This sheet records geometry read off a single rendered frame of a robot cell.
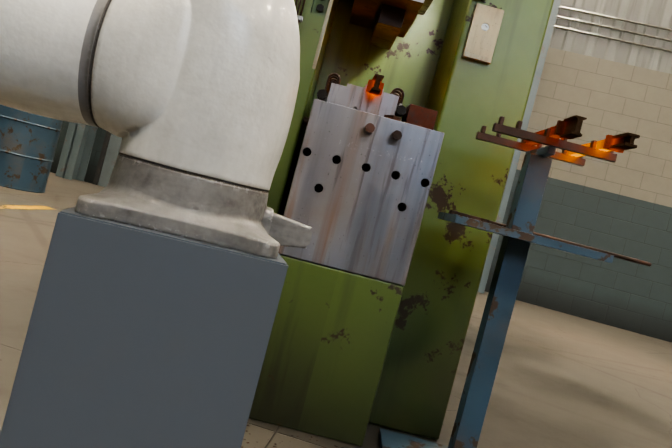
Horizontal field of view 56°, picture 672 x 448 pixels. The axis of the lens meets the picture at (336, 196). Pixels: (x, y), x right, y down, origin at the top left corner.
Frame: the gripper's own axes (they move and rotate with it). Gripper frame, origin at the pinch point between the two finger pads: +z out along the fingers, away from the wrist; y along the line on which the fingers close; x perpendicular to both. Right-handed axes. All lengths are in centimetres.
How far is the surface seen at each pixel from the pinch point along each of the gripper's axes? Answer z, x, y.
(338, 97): 16.0, -5.8, 38.0
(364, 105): 13.3, -7.7, 45.2
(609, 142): -35, -33, 84
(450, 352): 40, -68, 93
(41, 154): 440, 170, -19
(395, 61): 35, 34, 74
